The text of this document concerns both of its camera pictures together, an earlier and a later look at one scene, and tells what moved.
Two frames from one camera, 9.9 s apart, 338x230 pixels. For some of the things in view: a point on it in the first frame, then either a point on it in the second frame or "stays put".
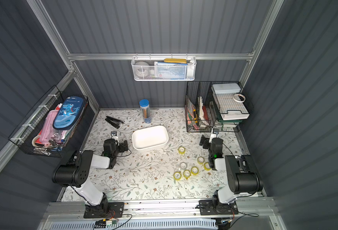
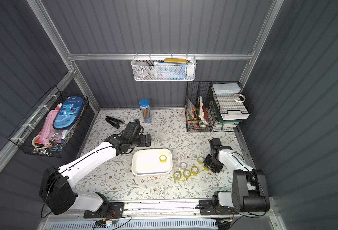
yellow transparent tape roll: (186, 174) stays put
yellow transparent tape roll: (202, 162) stays put
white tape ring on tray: (239, 101) stays put
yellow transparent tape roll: (181, 150) → (163, 161)
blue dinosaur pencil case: (68, 112) stays put
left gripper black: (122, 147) → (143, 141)
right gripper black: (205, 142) → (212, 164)
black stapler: (114, 122) stays put
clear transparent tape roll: (183, 165) stays put
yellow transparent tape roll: (195, 170) stays put
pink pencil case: (49, 132) stays put
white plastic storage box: (150, 137) → (145, 162)
